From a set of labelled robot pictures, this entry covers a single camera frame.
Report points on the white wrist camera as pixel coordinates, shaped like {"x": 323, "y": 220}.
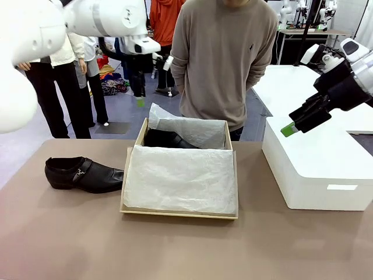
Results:
{"x": 168, "y": 63}
{"x": 309, "y": 54}

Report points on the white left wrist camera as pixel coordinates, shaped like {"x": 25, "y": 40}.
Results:
{"x": 168, "y": 63}

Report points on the black leather buckle shoe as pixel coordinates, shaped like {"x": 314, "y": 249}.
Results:
{"x": 87, "y": 176}
{"x": 169, "y": 139}

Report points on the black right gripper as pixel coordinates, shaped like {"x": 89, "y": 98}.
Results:
{"x": 341, "y": 87}

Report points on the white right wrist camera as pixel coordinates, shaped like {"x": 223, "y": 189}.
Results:
{"x": 309, "y": 54}

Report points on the colourful clothes pile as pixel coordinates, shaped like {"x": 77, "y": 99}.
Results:
{"x": 112, "y": 81}

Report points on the white tissue paper sheet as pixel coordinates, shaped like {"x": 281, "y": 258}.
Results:
{"x": 180, "y": 178}

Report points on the wooden-top background table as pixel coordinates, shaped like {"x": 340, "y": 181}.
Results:
{"x": 309, "y": 32}

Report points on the person in beige sweater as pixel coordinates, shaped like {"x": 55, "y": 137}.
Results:
{"x": 221, "y": 58}

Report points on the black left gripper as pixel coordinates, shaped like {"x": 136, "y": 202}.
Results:
{"x": 137, "y": 64}

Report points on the brown cardboard shoe box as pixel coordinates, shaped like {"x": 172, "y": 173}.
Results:
{"x": 140, "y": 211}

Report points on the small white background robot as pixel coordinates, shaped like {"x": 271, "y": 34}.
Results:
{"x": 284, "y": 13}
{"x": 326, "y": 13}

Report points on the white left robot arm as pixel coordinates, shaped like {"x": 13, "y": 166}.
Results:
{"x": 35, "y": 35}

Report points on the mannequin in white jacket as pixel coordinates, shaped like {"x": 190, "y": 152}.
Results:
{"x": 55, "y": 96}

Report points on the black tripod pole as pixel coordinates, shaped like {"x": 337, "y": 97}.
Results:
{"x": 306, "y": 29}

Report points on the grey mannequin base plate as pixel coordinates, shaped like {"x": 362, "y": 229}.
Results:
{"x": 113, "y": 127}

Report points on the white hanging curtain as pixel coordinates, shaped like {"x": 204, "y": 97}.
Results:
{"x": 365, "y": 23}

